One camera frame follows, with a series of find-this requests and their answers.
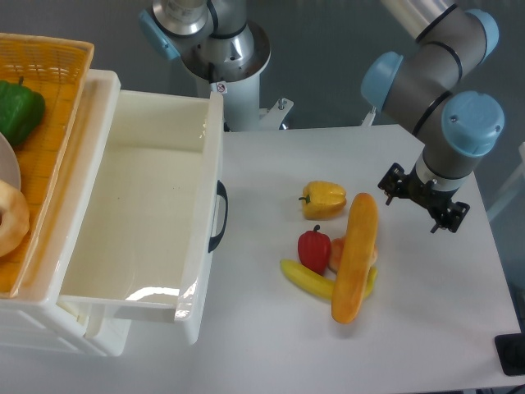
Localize orange woven basket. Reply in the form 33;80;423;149
1;33;94;299

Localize black device at table edge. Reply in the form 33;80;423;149
495;333;525;376

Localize white plate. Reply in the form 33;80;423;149
0;135;21;190

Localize beige bagel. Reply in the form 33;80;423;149
1;181;30;256

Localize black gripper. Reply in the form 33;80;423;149
377;163;470;233

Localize long orange bread loaf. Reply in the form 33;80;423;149
331;193;379;324

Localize dark drawer handle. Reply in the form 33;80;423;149
208;181;229;253

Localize small round bread roll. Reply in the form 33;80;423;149
328;237;378;273

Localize red bell pepper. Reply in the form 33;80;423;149
297;224;331;275

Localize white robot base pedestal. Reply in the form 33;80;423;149
138;0;294;133

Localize yellow banana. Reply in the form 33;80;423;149
280;259;378;302

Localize white plastic drawer cabinet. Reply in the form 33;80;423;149
1;70;130;356

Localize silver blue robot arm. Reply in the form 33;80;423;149
361;1;505;232

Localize yellow bell pepper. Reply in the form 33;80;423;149
298;181;347;220

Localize white plastic drawer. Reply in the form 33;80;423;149
60;91;223;344

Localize green bell pepper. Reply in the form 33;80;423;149
1;77;46;147

